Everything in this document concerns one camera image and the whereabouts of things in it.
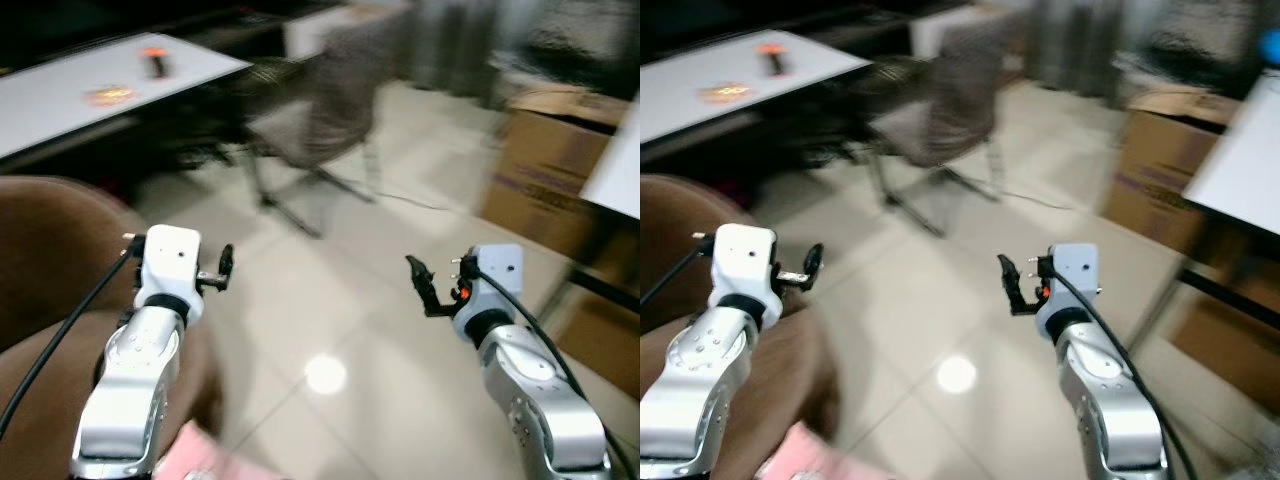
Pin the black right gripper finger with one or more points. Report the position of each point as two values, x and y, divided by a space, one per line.
430 303
1006 268
418 270
1018 300

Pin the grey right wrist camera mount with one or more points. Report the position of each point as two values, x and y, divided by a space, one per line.
495 275
1072 275

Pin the orange and black tool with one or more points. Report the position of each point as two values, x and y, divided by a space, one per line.
773 60
156 62

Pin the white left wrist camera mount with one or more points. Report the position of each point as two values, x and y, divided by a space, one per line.
745 255
170 260

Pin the plain cardboard box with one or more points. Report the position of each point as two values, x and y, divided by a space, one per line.
1225 340
605 330

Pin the brown mesh office chair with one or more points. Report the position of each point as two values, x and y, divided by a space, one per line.
950 110
330 110

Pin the blue round object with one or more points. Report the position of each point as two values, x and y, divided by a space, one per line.
1271 47

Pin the small white table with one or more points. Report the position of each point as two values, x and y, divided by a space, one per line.
1240 160
618 165

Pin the pink pillow with cartoon print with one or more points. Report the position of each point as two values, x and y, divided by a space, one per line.
810 455
200 455

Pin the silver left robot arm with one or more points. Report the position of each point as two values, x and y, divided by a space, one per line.
700 380
130 380

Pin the cardboard box with purple print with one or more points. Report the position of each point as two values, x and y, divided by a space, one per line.
545 165
1160 160

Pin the orange snack packet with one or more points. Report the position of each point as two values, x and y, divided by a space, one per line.
725 93
110 96

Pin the long white table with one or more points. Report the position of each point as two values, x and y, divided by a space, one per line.
100 80
720 75

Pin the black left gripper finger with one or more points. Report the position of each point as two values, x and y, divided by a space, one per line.
226 265
814 262

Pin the brown round sofa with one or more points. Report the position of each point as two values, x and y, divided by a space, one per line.
50 250
680 230

